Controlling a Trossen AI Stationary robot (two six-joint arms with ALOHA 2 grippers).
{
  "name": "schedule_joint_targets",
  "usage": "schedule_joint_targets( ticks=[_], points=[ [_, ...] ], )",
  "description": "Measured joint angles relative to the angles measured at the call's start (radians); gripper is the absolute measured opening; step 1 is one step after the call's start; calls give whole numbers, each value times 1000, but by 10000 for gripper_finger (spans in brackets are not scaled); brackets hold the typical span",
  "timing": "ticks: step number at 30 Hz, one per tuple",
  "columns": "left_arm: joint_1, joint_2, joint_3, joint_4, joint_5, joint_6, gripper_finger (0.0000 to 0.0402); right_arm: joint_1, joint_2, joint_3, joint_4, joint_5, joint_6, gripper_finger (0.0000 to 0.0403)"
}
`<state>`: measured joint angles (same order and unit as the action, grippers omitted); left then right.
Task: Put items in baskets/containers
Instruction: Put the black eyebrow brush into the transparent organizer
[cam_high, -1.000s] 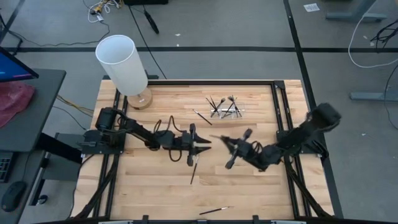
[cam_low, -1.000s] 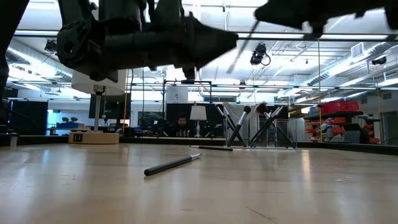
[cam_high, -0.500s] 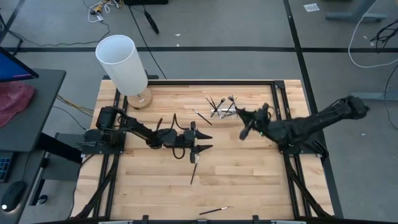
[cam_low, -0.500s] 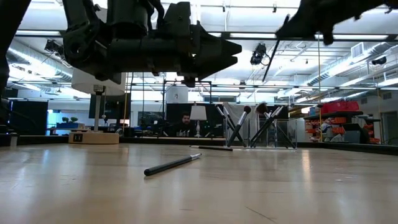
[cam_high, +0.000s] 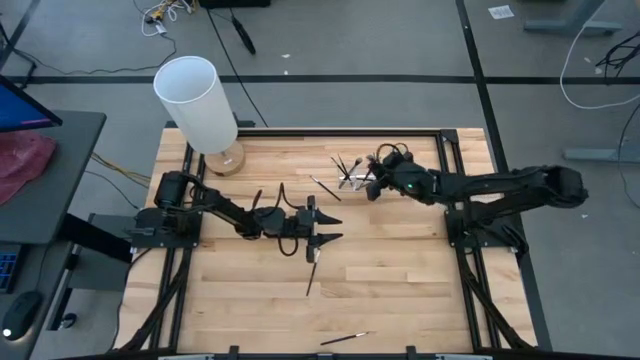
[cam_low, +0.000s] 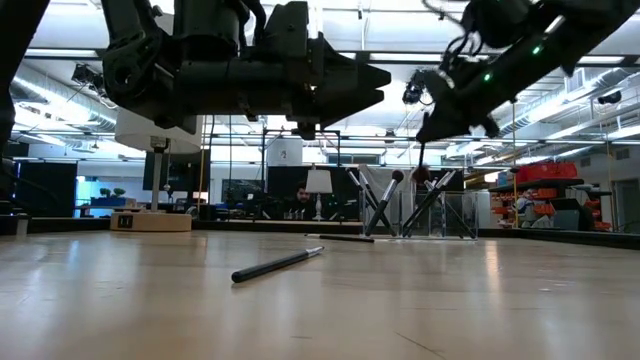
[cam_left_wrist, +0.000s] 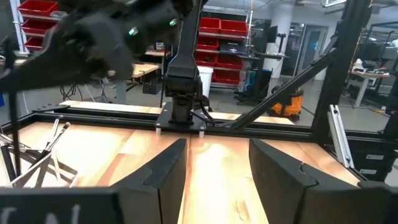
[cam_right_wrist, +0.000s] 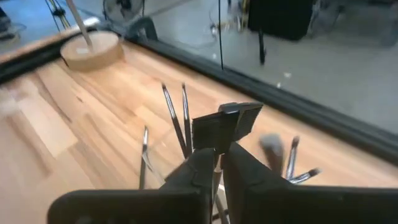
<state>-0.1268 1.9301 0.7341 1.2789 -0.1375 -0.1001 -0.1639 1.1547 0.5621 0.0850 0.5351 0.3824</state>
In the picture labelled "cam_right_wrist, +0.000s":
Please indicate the black box on floor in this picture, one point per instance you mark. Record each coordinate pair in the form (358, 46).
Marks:
(280, 18)

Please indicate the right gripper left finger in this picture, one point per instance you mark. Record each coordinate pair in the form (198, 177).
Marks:
(140, 205)

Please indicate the clear acrylic brush organizer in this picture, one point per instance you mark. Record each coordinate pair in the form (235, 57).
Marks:
(157, 174)

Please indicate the long thin black makeup brush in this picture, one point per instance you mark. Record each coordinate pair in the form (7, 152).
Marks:
(174, 118)

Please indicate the white shade wooden base lamp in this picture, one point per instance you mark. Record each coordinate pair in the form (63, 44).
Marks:
(99, 53)

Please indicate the thick round-head makeup brush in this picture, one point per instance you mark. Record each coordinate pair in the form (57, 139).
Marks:
(273, 152)

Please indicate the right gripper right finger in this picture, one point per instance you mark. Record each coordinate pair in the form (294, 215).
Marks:
(295, 205)

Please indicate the square-head black brush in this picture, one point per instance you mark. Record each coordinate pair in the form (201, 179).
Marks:
(224, 127)

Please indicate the black aluminium table frame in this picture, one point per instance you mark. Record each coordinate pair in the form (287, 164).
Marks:
(311, 113)

